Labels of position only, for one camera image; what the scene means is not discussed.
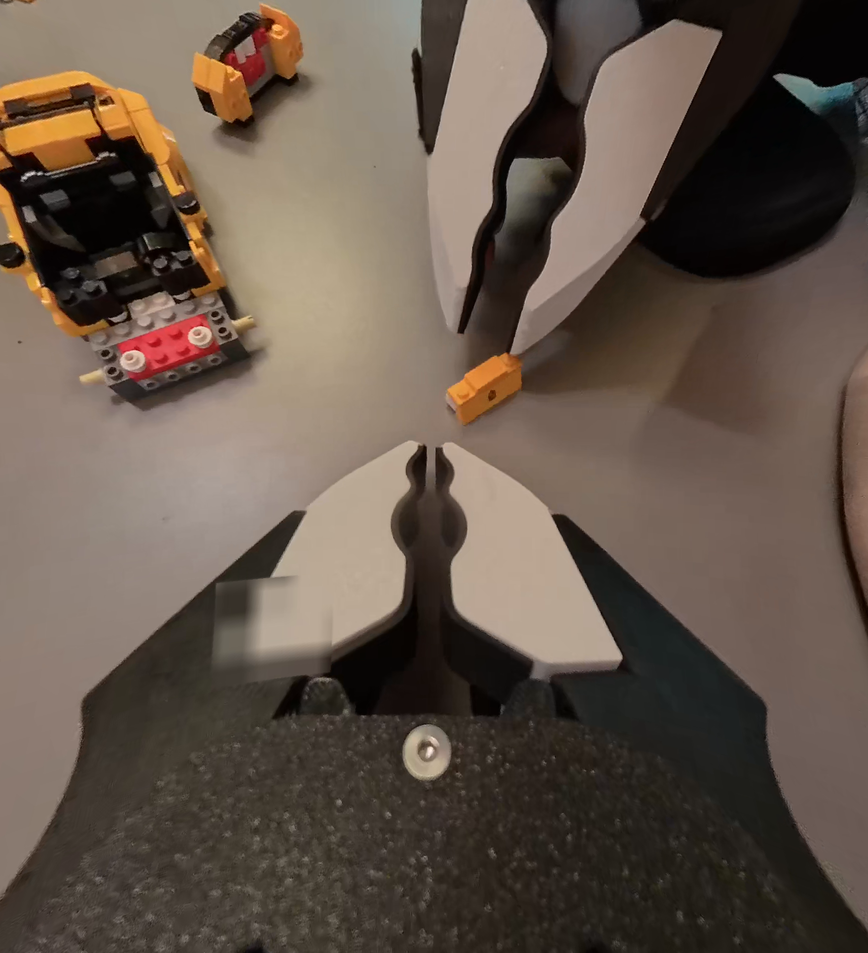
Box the orange lego frame piece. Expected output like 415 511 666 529
192 3 304 124

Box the orange and red lego assembly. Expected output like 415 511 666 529
445 353 524 425

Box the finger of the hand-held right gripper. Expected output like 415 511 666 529
508 20 725 356
425 0 554 335

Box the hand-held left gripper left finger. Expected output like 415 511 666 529
272 441 428 716

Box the yellow lego car model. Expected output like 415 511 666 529
0 70 260 403

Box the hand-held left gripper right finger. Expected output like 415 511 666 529
434 443 625 717

